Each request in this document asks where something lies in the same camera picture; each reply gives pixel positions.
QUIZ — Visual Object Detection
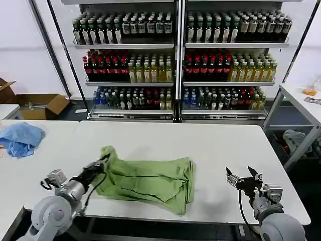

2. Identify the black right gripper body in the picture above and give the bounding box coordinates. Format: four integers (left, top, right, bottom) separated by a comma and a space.
237, 176, 264, 199

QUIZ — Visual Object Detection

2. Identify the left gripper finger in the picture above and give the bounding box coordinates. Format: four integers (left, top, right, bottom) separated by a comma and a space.
97, 156, 110, 171
92, 153, 110, 167

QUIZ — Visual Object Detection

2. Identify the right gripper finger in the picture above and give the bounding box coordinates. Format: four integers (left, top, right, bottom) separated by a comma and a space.
225, 167, 245, 188
247, 165, 263, 182

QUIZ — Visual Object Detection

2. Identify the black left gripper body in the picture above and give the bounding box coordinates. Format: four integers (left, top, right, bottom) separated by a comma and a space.
80, 163, 105, 182

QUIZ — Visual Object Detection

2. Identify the green shirt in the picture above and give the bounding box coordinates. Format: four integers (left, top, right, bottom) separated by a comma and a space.
94, 145, 197, 216

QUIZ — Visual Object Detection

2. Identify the grey cloth pile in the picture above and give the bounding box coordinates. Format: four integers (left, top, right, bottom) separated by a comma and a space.
282, 129, 314, 158

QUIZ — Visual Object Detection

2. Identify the blue crumpled cloth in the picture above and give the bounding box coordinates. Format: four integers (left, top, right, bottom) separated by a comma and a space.
0, 122, 46, 159

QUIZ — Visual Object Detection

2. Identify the open brown cardboard box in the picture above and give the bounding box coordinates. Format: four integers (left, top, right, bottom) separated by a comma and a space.
14, 93, 70, 121

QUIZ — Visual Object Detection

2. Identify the white side table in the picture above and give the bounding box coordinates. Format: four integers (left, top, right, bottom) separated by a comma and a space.
262, 82, 321, 172

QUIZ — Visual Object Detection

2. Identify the orange small item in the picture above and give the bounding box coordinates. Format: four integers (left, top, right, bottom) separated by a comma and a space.
301, 84, 318, 96

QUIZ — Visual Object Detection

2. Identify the shelf unit with bottles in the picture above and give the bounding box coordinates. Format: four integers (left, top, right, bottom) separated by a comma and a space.
181, 0, 293, 122
71, 0, 182, 122

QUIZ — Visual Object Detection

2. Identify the small white table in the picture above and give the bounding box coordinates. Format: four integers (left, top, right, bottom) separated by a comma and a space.
0, 103, 21, 121

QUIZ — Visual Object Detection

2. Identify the brown cardboard box flap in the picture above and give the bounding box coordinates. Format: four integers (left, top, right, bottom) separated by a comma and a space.
0, 77, 18, 104

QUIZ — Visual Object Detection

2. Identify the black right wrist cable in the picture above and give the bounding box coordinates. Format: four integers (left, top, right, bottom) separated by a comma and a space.
237, 188, 259, 232

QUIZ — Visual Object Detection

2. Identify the black left wrist cable loop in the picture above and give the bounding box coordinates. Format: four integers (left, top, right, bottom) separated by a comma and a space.
40, 178, 57, 190

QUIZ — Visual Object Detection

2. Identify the dark slanted frame pole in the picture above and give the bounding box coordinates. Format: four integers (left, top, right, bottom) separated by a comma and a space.
30, 0, 73, 99

